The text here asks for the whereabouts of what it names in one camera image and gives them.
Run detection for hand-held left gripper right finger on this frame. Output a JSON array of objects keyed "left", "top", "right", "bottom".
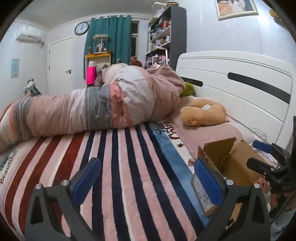
[{"left": 194, "top": 158, "right": 271, "bottom": 241}]

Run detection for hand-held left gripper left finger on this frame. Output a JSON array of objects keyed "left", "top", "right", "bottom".
[{"left": 25, "top": 158, "right": 102, "bottom": 241}]

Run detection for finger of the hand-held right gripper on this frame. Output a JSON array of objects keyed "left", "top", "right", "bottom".
[
  {"left": 246, "top": 157, "right": 279, "bottom": 179},
  {"left": 252, "top": 140, "right": 286, "bottom": 161}
]

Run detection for brown cardboard box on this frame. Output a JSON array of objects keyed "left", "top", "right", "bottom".
[{"left": 191, "top": 137, "right": 270, "bottom": 223}]

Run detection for person's right hand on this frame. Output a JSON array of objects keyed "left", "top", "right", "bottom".
[{"left": 269, "top": 192, "right": 292, "bottom": 215}]

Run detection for pink polka dot fabric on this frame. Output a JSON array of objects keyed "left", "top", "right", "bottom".
[{"left": 259, "top": 176, "right": 271, "bottom": 194}]

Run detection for pink ribbed pillow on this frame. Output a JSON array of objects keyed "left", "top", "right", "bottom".
[{"left": 170, "top": 95, "right": 246, "bottom": 159}]

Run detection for striped plush blanket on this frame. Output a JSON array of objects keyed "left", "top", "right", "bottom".
[{"left": 0, "top": 120, "right": 208, "bottom": 241}]

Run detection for tan plush toy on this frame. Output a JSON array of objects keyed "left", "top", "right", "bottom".
[{"left": 180, "top": 98, "right": 228, "bottom": 127}]

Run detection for white headboard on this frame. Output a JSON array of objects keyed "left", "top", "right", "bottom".
[{"left": 175, "top": 50, "right": 296, "bottom": 154}]

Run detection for pink and grey duvet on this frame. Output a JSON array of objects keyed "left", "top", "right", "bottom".
[{"left": 0, "top": 62, "right": 187, "bottom": 152}]

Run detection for bright pink bag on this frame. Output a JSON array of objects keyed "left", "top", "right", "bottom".
[{"left": 85, "top": 66, "right": 97, "bottom": 85}]

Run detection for white door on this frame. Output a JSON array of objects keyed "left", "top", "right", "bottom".
[{"left": 47, "top": 37, "right": 75, "bottom": 96}]

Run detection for yellow shelf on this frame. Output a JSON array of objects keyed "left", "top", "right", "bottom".
[{"left": 85, "top": 52, "right": 113, "bottom": 80}]

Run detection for dark bookshelf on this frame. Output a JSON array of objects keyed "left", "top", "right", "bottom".
[{"left": 146, "top": 5, "right": 187, "bottom": 70}]

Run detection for glass display case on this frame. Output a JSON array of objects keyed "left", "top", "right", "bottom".
[{"left": 92, "top": 34, "right": 109, "bottom": 54}]

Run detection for teal curtain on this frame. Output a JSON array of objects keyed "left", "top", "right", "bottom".
[{"left": 84, "top": 15, "right": 133, "bottom": 80}]

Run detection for window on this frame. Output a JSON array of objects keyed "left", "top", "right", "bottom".
[{"left": 131, "top": 21, "right": 139, "bottom": 61}]

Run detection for white air conditioner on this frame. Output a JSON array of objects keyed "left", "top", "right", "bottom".
[{"left": 16, "top": 24, "right": 46, "bottom": 45}]

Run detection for white cables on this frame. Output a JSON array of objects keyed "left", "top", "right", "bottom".
[{"left": 228, "top": 113, "right": 277, "bottom": 160}]

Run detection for white wire rack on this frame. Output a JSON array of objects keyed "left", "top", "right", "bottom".
[{"left": 146, "top": 54, "right": 167, "bottom": 69}]

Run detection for light blue wall poster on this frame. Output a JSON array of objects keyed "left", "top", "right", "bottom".
[{"left": 11, "top": 58, "right": 20, "bottom": 80}]

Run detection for framed wall picture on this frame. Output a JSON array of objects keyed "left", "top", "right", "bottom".
[{"left": 215, "top": 0, "right": 259, "bottom": 21}]

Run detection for round wall clock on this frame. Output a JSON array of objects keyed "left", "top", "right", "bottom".
[{"left": 74, "top": 22, "right": 89, "bottom": 36}]

